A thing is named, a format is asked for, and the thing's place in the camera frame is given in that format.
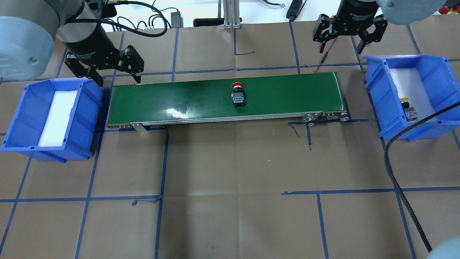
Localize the black power adapter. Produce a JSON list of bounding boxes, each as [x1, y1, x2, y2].
[[170, 10, 184, 28]]

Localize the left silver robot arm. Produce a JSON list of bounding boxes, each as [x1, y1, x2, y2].
[[0, 0, 144, 86]]

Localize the red black conveyor wires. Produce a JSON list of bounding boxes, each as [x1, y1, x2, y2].
[[313, 35, 340, 74]]

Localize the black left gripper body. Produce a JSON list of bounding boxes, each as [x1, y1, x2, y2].
[[57, 20, 120, 72]]

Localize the red push button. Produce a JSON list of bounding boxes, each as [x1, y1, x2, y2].
[[231, 82, 245, 108]]

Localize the blue plastic bin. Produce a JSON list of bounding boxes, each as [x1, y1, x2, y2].
[[1, 78, 103, 163], [364, 55, 460, 140]]

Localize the green conveyor belt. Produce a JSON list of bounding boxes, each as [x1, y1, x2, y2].
[[106, 72, 351, 131]]

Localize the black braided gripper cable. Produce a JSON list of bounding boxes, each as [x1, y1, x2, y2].
[[384, 101, 460, 253]]

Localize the aluminium frame post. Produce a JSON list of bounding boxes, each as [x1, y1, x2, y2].
[[221, 0, 241, 29]]

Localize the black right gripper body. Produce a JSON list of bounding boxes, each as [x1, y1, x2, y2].
[[333, 0, 379, 37]]

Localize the yellow push button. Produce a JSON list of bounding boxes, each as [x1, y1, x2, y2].
[[400, 97, 418, 122]]

